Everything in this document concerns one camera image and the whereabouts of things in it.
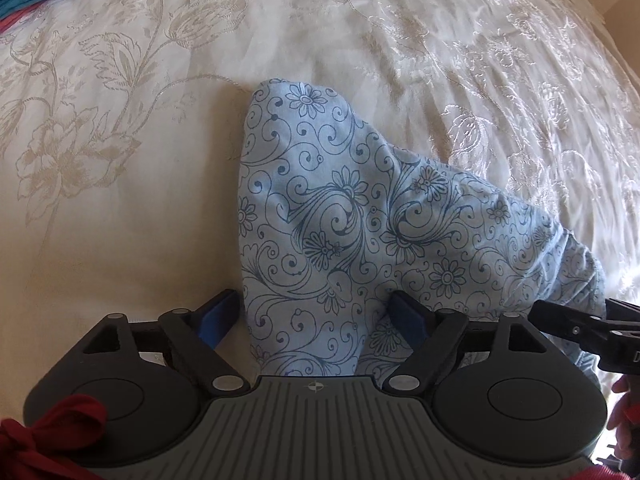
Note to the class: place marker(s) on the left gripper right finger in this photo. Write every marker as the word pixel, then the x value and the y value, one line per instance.
pixel 434 338

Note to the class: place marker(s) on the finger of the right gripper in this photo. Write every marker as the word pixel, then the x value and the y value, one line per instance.
pixel 616 343

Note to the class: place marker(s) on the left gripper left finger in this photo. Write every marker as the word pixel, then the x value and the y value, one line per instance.
pixel 193 337

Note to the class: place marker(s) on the light blue floral pants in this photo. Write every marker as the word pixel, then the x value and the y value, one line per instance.
pixel 333 219

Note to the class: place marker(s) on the person right hand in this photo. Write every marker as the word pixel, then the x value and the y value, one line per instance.
pixel 622 417

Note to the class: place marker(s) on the cream embroidered bedspread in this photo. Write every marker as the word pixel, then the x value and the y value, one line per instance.
pixel 121 130

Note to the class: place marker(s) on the red folded garment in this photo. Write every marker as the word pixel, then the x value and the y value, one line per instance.
pixel 7 22

